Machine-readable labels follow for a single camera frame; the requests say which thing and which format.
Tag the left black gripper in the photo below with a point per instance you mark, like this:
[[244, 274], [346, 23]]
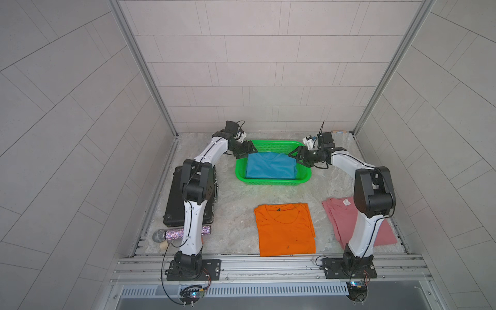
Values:
[[242, 147]]

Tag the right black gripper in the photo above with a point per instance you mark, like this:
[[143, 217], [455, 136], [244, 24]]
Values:
[[305, 155]]

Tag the blue t-shirt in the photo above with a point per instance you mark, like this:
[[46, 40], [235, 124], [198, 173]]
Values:
[[271, 166]]

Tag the green plastic perforated basket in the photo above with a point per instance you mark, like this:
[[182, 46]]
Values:
[[277, 146]]

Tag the orange t-shirt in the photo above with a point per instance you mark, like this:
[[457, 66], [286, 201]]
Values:
[[285, 229]]

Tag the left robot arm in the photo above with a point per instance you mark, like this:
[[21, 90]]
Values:
[[197, 187]]

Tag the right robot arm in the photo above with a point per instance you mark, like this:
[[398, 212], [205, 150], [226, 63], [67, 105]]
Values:
[[374, 198]]

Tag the pink folded t-shirt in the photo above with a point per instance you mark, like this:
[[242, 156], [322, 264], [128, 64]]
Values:
[[342, 213]]

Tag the black hard case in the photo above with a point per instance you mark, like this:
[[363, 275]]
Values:
[[175, 213]]

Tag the glittery purple microphone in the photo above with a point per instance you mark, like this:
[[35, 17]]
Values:
[[175, 234]]

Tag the right green circuit board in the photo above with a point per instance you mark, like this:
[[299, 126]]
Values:
[[357, 290]]

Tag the green circuit board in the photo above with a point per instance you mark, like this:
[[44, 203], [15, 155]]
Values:
[[192, 294], [357, 290]]

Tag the left green circuit board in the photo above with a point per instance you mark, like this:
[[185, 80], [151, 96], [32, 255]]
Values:
[[192, 294]]

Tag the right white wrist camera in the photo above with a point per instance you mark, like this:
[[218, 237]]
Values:
[[311, 142]]

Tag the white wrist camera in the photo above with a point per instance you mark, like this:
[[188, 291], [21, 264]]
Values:
[[311, 142], [233, 130]]

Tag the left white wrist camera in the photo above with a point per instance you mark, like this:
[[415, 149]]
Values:
[[233, 130]]

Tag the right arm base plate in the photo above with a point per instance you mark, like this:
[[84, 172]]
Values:
[[349, 268]]

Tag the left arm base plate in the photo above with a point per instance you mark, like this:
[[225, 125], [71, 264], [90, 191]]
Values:
[[196, 270]]

